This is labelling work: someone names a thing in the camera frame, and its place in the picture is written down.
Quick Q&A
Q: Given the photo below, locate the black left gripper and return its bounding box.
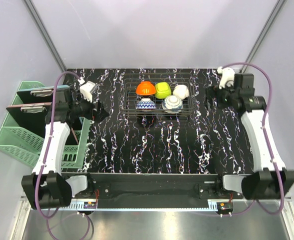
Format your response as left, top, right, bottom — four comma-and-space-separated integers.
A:
69, 90, 109, 123

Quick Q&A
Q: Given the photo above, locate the yellow floral scalloped bowl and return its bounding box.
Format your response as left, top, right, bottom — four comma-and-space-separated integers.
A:
172, 84, 190, 100

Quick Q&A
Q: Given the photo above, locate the pink edged black clipboard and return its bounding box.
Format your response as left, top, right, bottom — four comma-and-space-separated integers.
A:
6, 102, 52, 138

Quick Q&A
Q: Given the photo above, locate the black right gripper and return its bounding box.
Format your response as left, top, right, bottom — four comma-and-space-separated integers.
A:
202, 80, 238, 112

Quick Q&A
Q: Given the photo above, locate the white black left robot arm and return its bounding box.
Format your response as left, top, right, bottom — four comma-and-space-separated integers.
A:
21, 89, 109, 211

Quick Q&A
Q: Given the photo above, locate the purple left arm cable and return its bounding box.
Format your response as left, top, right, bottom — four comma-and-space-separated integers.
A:
34, 71, 92, 240

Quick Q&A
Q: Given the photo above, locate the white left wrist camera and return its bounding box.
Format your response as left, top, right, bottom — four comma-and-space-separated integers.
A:
79, 81, 98, 103

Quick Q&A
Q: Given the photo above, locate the black marble pattern mat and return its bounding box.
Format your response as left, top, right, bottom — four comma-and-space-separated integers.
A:
74, 68, 254, 174

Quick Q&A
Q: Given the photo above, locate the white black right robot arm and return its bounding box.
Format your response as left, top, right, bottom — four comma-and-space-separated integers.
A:
205, 68, 294, 200

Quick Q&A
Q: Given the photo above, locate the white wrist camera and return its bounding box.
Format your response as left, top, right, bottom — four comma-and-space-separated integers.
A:
79, 81, 98, 103
217, 66, 235, 90

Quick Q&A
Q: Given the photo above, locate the orange bowl white inside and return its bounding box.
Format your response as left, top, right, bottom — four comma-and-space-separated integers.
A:
135, 81, 157, 96

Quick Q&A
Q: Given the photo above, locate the blue white floral bowl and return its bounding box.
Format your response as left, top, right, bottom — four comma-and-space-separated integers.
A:
161, 95, 183, 115

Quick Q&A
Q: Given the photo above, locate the blue edged black clipboard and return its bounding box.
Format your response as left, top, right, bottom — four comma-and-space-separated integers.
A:
16, 85, 73, 104

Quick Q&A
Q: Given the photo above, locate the green plastic file basket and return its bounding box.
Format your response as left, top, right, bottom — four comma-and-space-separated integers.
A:
0, 81, 90, 169

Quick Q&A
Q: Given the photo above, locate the aluminium frame rail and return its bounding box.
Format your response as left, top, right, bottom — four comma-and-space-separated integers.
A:
20, 181, 293, 211

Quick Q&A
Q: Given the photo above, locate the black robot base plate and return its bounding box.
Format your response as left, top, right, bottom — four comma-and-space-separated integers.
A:
78, 180, 242, 199

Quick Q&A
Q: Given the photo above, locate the blue white zigzag bowl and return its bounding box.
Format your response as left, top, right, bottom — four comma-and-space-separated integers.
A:
135, 98, 157, 111

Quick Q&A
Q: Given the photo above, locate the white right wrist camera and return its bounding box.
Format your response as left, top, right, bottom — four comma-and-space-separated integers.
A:
217, 66, 235, 90

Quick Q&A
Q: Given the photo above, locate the white bowl dark blue outside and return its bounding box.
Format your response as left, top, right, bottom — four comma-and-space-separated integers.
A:
154, 82, 172, 99

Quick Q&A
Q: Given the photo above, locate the grey wire dish rack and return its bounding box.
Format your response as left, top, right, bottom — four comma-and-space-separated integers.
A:
119, 72, 196, 117

